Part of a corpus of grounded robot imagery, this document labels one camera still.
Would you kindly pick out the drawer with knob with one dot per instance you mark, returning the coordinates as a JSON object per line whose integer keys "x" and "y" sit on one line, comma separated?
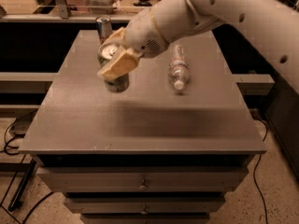
{"x": 144, "y": 179}
{"x": 145, "y": 205}

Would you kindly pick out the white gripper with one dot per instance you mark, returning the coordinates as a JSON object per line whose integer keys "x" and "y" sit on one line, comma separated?
{"x": 142, "y": 32}

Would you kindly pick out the Red Bull can blue silver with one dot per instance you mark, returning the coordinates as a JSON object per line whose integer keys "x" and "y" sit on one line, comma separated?
{"x": 104, "y": 28}

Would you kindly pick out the top drawer with knob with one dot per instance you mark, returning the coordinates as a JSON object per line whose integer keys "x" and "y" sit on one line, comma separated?
{"x": 144, "y": 179}

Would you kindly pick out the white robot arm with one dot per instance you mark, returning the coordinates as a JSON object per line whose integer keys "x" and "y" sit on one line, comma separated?
{"x": 271, "y": 27}

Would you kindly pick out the grey metal railing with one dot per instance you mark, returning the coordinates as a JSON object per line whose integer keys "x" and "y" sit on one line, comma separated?
{"x": 60, "y": 11}

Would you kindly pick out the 7up can green white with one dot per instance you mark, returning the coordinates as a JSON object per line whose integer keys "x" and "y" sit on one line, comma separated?
{"x": 107, "y": 56}

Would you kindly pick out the clear plastic water bottle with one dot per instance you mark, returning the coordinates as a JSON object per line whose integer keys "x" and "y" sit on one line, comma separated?
{"x": 179, "y": 73}

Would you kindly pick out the grey drawer cabinet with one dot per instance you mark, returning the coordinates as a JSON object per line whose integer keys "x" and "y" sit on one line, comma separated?
{"x": 81, "y": 124}

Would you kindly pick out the middle drawer with knob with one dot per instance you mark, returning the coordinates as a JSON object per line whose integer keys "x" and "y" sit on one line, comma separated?
{"x": 145, "y": 205}

